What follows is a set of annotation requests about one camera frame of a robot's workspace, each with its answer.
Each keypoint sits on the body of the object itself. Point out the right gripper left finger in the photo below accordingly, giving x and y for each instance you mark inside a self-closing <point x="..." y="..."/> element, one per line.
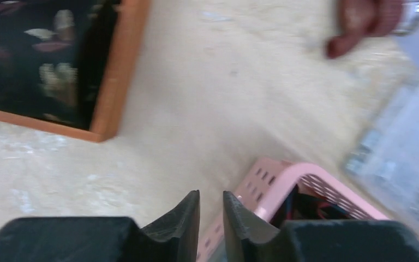
<point x="171" y="237"/>

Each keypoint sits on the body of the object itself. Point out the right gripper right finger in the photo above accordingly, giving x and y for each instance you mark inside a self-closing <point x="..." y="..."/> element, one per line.
<point x="250" y="238"/>

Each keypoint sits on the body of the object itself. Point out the dark ties in basket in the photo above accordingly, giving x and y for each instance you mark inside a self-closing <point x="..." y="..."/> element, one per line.
<point x="298" y="206"/>

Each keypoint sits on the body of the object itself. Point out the clear plastic organizer box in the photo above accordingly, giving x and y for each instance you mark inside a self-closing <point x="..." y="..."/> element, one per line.
<point x="385" y="162"/>

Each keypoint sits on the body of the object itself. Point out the black rolled tie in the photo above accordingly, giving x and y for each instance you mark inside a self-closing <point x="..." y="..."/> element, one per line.
<point x="53" y="56"/>

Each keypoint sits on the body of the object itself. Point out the orange compartment tray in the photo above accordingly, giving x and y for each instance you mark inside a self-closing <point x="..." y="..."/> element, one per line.
<point x="108" y="111"/>

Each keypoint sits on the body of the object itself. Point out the brown handled tool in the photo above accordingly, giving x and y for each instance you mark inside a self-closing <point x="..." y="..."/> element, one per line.
<point x="371" y="19"/>

